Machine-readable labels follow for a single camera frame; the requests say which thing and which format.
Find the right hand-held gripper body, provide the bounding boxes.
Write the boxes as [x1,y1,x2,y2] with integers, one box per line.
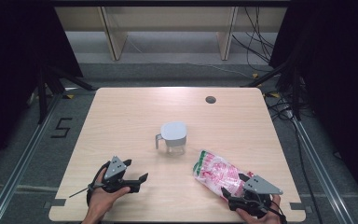
[227,174,284,218]

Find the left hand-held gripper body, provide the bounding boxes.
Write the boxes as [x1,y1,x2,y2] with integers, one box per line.
[100,155,135,194]

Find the red white green plastic bag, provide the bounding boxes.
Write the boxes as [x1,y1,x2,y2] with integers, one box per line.
[193,149,255,200]

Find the person's right hand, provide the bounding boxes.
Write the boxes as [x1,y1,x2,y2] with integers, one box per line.
[236,193,283,224]

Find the person's left hand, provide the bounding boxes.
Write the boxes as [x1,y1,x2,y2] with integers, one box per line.
[85,168,131,217]

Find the black metal stand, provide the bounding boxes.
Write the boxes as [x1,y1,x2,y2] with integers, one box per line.
[35,64,98,125]
[241,59,303,121]

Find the black curtain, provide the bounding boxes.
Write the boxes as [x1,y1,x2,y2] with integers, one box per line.
[268,0,358,214]
[0,0,84,176]

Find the beige wooden desk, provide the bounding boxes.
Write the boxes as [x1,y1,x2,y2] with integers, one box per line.
[54,6,288,62]

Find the left hand-held gripper cable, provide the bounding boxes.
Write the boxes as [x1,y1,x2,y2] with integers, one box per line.
[68,161,111,207]

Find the aluminium floor rail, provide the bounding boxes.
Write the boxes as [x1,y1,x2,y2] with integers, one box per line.
[291,117,357,224]
[0,92,63,224]

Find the tangled black floor cables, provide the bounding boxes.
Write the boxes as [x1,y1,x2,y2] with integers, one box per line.
[262,92,302,123]

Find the black cable bundle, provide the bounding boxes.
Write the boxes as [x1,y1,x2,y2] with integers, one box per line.
[231,7,276,73]

